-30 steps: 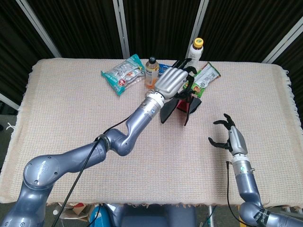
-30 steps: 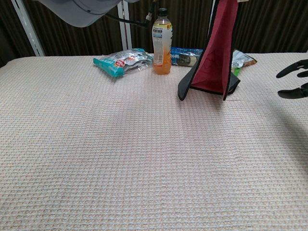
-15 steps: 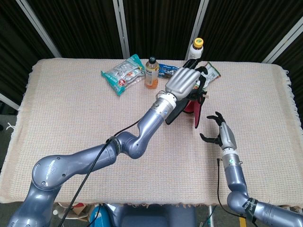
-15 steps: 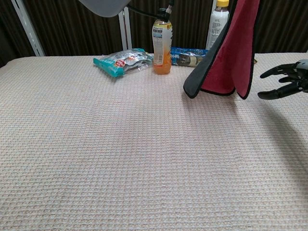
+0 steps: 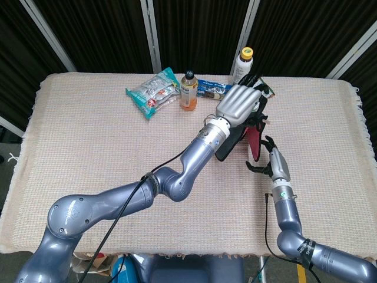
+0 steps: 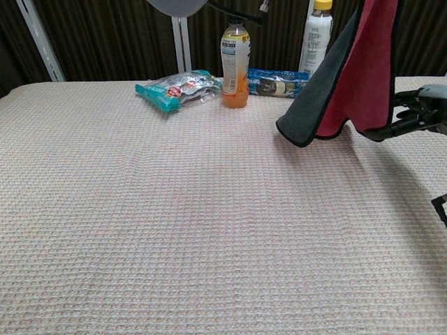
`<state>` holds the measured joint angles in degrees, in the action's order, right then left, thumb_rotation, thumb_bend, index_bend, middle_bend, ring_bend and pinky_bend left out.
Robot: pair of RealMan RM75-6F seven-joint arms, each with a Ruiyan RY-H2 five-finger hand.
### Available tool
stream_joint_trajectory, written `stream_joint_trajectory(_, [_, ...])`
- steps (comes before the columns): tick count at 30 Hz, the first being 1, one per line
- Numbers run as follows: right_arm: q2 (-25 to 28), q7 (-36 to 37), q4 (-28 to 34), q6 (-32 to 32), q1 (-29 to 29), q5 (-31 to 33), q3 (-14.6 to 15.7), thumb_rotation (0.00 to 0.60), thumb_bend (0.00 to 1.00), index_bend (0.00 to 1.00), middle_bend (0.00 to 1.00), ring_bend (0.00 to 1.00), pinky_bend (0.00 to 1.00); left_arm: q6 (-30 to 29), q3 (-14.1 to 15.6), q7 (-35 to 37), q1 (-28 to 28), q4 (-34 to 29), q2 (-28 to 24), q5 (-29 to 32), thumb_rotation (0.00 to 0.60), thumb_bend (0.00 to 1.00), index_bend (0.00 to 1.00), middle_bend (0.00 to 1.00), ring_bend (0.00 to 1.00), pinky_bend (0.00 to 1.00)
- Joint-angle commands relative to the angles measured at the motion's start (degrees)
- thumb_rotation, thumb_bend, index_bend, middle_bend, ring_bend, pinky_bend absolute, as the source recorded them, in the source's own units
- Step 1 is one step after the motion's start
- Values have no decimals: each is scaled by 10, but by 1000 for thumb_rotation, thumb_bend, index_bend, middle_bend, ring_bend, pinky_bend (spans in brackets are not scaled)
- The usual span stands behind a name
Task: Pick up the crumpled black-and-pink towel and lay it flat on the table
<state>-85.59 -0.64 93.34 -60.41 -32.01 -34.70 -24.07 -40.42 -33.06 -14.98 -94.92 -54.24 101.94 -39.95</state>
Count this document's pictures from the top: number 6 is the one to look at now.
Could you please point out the beige woven tablecloth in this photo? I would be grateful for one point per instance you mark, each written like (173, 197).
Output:
(174, 227)

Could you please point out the black and pink cloth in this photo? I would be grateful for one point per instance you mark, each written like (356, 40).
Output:
(366, 70)

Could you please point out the white bottle yellow cap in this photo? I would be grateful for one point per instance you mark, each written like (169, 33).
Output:
(314, 35)

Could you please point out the blue cookie package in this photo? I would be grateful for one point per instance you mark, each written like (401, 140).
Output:
(272, 83)

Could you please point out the teal and silver snack bag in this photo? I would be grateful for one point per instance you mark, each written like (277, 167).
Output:
(174, 89)

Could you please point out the orange juice bottle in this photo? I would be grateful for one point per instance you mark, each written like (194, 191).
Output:
(234, 70)

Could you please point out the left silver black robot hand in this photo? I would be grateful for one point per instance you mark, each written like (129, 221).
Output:
(178, 7)

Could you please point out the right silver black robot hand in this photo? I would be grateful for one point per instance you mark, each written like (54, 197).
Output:
(433, 108)

